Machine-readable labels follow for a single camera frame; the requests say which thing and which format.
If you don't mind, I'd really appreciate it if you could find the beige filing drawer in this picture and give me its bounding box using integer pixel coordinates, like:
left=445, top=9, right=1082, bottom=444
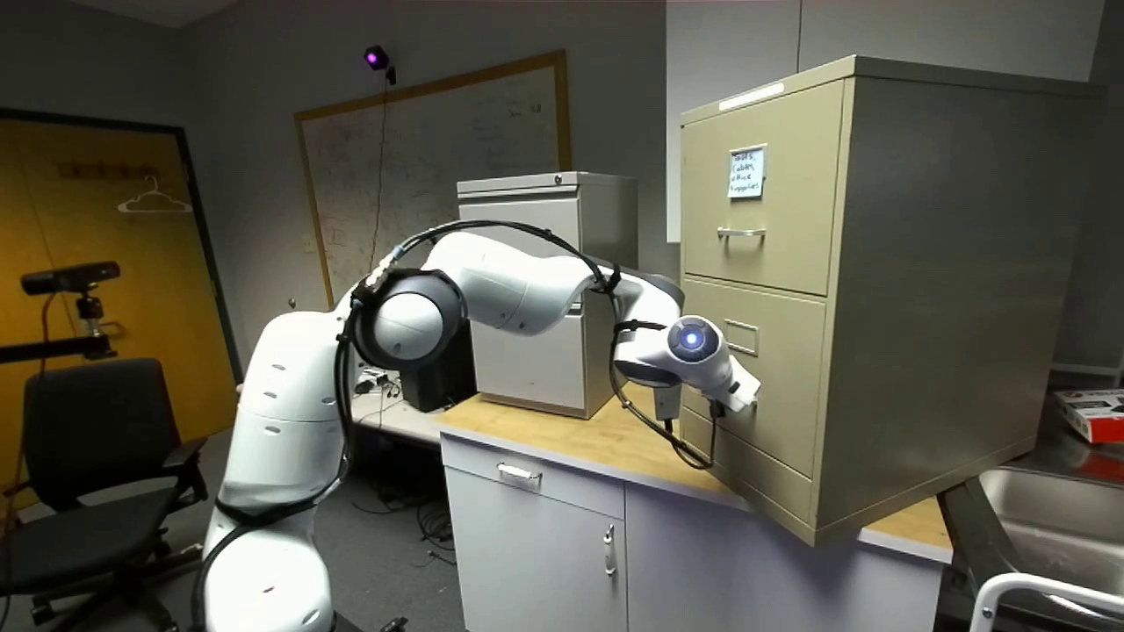
left=682, top=85, right=852, bottom=295
left=689, top=279, right=827, bottom=476

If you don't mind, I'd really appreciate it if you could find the purple lit ceiling camera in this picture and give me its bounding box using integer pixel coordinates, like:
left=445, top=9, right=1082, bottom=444
left=363, top=46, right=399, bottom=85

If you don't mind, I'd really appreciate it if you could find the wall whiteboard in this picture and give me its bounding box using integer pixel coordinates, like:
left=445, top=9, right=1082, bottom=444
left=297, top=52, right=574, bottom=301

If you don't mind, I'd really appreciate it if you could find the stainless steel sink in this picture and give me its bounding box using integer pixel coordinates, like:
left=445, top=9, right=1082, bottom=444
left=937, top=469, right=1124, bottom=632

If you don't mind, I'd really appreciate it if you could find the beige filing cabinet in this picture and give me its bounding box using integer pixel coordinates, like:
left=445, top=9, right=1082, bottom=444
left=682, top=58, right=1099, bottom=545

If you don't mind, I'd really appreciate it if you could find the white coat hanger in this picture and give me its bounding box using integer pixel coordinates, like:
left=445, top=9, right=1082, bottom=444
left=115, top=184, right=194, bottom=217

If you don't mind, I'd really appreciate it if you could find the grey base cabinet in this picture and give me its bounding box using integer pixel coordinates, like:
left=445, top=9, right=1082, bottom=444
left=441, top=396, right=951, bottom=632

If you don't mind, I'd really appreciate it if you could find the silver cabinet door handle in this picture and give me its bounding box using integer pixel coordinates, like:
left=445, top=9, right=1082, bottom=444
left=600, top=527, right=620, bottom=575

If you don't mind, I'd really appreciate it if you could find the beige bottom filing drawer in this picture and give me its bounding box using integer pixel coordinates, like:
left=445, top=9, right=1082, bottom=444
left=689, top=279, right=827, bottom=476

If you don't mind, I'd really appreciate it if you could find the silver top drawer handle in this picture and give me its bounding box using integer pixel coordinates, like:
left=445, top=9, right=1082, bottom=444
left=718, top=226, right=765, bottom=250

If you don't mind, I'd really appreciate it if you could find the red white box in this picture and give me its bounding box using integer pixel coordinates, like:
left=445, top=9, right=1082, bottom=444
left=1058, top=389, right=1124, bottom=445

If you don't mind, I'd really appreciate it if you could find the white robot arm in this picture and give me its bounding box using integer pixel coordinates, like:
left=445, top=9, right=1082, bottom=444
left=194, top=221, right=760, bottom=632

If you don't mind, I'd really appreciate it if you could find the grey metal box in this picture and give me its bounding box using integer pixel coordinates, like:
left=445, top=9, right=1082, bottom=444
left=457, top=171, right=637, bottom=418

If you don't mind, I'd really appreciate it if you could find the beige top filing drawer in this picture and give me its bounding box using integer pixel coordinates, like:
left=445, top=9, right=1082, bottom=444
left=682, top=85, right=852, bottom=295

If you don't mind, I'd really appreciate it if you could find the white cabinet drawer handle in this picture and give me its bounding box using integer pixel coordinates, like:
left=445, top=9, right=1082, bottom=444
left=497, top=463, right=543, bottom=492

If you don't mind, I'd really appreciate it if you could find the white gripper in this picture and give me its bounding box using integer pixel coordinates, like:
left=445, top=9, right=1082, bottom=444
left=616, top=315, right=760, bottom=423

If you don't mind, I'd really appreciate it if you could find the black office chair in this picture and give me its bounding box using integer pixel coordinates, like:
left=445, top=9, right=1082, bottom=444
left=0, top=357, right=208, bottom=632

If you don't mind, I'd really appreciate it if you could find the black camera on stand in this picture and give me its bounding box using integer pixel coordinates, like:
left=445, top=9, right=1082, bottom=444
left=0, top=259, right=128, bottom=370

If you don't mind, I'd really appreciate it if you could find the white metal tube frame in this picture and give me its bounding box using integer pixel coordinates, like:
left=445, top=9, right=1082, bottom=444
left=969, top=573, right=1124, bottom=632

